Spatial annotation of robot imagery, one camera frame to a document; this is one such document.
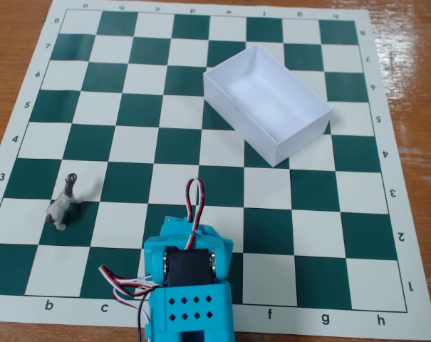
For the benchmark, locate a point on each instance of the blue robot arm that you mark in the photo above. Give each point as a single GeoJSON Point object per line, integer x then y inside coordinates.
{"type": "Point", "coordinates": [190, 306]}

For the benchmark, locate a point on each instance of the white open cardboard box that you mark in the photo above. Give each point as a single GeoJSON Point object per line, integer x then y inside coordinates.
{"type": "Point", "coordinates": [272, 103]}

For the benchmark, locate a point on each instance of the grey white toy horse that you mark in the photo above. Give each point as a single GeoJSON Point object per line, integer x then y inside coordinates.
{"type": "Point", "coordinates": [60, 206]}

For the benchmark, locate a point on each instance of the green white chessboard mat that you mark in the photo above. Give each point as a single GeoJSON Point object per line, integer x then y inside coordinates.
{"type": "Point", "coordinates": [279, 228]}

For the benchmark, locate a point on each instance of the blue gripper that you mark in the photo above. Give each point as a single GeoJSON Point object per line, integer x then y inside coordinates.
{"type": "Point", "coordinates": [205, 232]}

